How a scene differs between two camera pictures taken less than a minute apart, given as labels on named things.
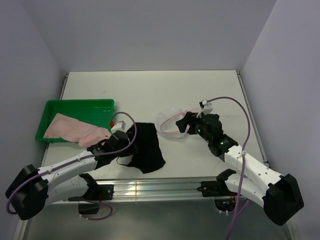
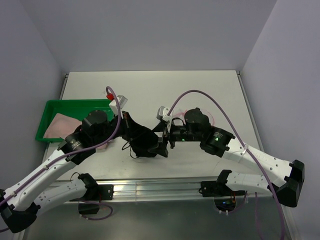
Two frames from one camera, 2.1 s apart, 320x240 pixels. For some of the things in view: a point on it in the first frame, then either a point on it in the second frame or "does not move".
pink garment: [69, 129] does not move
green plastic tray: [98, 112] does not move
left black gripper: [127, 143] to [128, 122]
